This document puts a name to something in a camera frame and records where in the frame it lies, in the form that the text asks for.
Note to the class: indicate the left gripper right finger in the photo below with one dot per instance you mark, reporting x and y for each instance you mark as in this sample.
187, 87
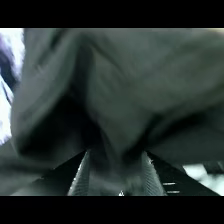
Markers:
166, 181

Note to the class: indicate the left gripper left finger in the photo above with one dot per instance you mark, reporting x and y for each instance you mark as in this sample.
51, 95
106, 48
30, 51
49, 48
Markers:
71, 180

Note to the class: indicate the dark grey garment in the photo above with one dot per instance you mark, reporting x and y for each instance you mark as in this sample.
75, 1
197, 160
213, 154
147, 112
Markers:
133, 86

